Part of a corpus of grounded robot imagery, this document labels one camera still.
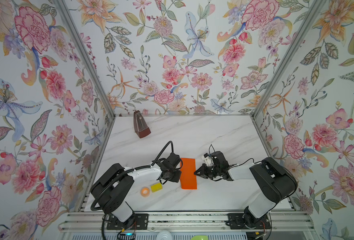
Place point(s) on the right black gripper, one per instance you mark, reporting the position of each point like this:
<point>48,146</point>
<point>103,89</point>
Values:
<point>203,169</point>

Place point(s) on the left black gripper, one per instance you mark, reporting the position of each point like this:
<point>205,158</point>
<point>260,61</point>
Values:
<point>177,179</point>

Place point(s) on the orange square paper sheet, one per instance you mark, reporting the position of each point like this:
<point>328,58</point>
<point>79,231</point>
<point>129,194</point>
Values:
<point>188,179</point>

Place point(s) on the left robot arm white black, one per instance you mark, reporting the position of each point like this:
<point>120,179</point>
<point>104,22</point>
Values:
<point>112,188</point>

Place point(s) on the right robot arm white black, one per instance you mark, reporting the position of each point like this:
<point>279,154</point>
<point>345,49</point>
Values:
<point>275,183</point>

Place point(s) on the yellow rectangular block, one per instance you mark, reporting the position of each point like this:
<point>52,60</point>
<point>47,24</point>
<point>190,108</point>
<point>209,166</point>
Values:
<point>156,187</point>

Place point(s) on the orange tape roll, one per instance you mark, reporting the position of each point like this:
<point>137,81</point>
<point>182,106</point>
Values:
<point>145,192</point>

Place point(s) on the brown wooden metronome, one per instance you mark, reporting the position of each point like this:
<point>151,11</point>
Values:
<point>140,126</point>

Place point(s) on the green object at edge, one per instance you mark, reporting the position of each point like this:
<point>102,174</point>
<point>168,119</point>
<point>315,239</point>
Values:
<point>200,237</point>

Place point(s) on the white round object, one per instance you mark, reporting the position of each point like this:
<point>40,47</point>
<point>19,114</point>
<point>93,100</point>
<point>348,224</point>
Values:
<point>164,235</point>

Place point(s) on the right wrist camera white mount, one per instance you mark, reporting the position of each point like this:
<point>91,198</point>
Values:
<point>207,160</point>

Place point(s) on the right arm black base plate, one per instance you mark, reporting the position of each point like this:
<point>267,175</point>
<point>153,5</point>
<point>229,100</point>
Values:
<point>238,221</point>

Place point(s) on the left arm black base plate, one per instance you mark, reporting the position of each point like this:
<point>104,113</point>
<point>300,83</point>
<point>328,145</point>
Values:
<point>135,222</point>

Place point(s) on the aluminium front rail frame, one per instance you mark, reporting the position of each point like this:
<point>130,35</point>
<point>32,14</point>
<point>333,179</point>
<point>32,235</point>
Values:
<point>277,221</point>

